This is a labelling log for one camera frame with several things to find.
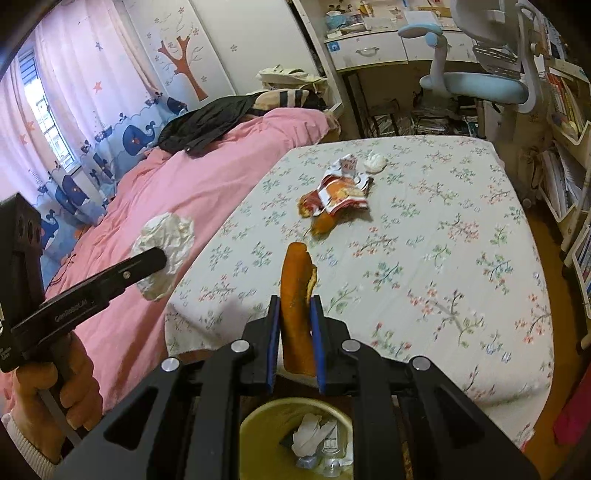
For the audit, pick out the dark red snack wrapper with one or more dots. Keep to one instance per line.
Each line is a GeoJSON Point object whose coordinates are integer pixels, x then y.
{"type": "Point", "coordinates": [308, 204]}

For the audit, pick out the white desk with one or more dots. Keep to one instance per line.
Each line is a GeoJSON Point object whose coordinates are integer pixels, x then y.
{"type": "Point", "coordinates": [369, 50]}

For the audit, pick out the person's left hand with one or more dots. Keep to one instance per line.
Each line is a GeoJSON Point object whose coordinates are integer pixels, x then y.
{"type": "Point", "coordinates": [60, 397]}

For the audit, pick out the window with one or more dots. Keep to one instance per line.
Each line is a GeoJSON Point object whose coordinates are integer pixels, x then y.
{"type": "Point", "coordinates": [41, 101]}

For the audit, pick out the short orange peel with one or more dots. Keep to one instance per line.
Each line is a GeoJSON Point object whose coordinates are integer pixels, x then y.
{"type": "Point", "coordinates": [323, 225]}

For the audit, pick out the person's left forearm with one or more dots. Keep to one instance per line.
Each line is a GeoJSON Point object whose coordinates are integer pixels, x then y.
{"type": "Point", "coordinates": [23, 441]}

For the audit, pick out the striped pillow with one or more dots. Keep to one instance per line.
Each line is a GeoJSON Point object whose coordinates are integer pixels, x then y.
{"type": "Point", "coordinates": [281, 98]}

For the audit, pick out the pale yellow plastic bin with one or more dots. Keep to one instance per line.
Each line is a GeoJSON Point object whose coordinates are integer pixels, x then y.
{"type": "Point", "coordinates": [263, 424]}

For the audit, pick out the white bookshelf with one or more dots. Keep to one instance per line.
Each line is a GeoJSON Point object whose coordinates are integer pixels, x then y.
{"type": "Point", "coordinates": [570, 138]}

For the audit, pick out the stack of newspapers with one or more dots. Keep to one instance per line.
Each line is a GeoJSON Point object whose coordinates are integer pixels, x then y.
{"type": "Point", "coordinates": [406, 122]}

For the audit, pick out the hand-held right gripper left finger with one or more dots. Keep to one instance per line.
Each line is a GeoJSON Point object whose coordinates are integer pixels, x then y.
{"type": "Point", "coordinates": [272, 344]}

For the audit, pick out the light blue office chair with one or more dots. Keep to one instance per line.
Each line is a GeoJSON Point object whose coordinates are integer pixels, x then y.
{"type": "Point", "coordinates": [475, 90]}

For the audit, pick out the whale print curtain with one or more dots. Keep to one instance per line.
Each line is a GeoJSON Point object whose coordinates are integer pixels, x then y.
{"type": "Point", "coordinates": [92, 92]}

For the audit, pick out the white storage rack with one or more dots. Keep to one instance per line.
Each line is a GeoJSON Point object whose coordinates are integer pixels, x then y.
{"type": "Point", "coordinates": [581, 258]}

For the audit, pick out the pink blanket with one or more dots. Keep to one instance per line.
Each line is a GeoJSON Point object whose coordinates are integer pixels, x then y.
{"type": "Point", "coordinates": [184, 184]}

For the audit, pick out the small red white wrapper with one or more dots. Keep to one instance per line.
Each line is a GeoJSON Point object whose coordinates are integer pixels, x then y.
{"type": "Point", "coordinates": [347, 165]}

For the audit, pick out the orange snack wrapper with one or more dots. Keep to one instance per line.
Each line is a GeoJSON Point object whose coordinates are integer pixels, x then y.
{"type": "Point", "coordinates": [344, 191]}

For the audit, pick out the black garment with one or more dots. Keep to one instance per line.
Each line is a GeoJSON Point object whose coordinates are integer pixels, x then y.
{"type": "Point", "coordinates": [207, 120]}

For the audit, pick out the tree wall sticker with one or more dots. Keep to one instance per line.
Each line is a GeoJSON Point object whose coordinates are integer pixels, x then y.
{"type": "Point", "coordinates": [184, 64]}

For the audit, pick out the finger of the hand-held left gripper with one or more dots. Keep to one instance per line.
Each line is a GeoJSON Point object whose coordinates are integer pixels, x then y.
{"type": "Point", "coordinates": [131, 274]}

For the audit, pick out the clear plastic packaging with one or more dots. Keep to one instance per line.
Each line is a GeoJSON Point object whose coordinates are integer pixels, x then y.
{"type": "Point", "coordinates": [333, 461]}

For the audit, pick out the floral tablecloth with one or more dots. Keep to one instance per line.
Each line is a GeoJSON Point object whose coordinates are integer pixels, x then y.
{"type": "Point", "coordinates": [415, 254]}

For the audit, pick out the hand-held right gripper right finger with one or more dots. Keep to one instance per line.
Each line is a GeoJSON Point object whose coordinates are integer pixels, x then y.
{"type": "Point", "coordinates": [318, 344]}

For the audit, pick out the row of books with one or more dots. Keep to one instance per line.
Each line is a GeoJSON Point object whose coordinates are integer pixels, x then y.
{"type": "Point", "coordinates": [563, 101]}

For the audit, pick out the large white tissue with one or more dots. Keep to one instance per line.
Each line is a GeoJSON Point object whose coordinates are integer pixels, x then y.
{"type": "Point", "coordinates": [175, 230]}

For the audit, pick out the beige cloth bag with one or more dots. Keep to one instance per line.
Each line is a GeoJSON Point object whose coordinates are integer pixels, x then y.
{"type": "Point", "coordinates": [286, 76]}

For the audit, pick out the long orange peel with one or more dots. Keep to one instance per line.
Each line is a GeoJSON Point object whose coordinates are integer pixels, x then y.
{"type": "Point", "coordinates": [295, 300]}

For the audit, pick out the white wardrobe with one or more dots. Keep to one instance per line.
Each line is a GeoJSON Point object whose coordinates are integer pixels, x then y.
{"type": "Point", "coordinates": [258, 37]}

